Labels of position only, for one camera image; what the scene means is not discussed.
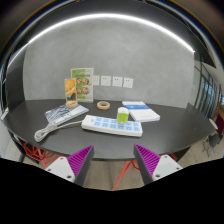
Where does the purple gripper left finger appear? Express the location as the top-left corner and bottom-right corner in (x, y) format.
(46, 145), (94, 186)

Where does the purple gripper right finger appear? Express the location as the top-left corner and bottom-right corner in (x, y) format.
(134, 144), (182, 185)

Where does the green white charger plug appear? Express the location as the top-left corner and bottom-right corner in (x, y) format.
(117, 107), (129, 123)

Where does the red metal chair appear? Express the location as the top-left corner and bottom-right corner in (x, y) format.
(23, 143), (54, 167)

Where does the white power strip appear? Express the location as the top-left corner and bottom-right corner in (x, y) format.
(81, 115), (143, 137)

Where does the grey magazine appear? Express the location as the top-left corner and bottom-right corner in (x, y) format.
(45, 105), (88, 124)

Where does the white blue booklet stack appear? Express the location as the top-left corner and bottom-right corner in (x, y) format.
(122, 101), (160, 122)

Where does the dark chair at right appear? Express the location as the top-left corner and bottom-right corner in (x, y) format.
(203, 134), (223, 156)

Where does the roll of masking tape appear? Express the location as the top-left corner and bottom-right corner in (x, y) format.
(97, 101), (110, 110)

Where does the small yellow card stand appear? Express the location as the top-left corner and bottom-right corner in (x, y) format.
(64, 78), (78, 108)

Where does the green acrylic menu stand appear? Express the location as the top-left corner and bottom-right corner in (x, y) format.
(71, 68), (94, 102)

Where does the ceiling light strip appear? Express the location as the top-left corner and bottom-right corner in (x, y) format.
(7, 13), (195, 69)

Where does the white power strip cable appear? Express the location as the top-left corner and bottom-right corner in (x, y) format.
(33, 119), (84, 143)

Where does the white wall socket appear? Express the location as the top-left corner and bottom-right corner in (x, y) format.
(101, 76), (111, 86)
(123, 78), (133, 88)
(93, 76), (100, 86)
(112, 77), (123, 87)

